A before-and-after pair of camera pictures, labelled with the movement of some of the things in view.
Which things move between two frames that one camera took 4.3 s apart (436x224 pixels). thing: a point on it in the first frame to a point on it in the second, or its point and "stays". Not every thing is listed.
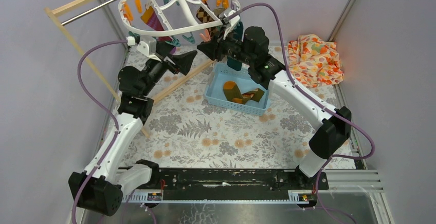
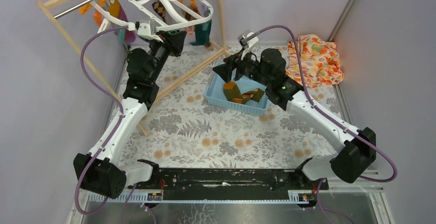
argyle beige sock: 214,31 to 189,16
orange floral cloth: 314,62 stays
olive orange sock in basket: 232,91 stays
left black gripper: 171,63 to 169,43
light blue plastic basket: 244,80 stays
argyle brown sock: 204,17 to 160,9
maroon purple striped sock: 151,18 to 124,35
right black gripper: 214,48 to 233,61
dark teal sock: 232,63 to 202,34
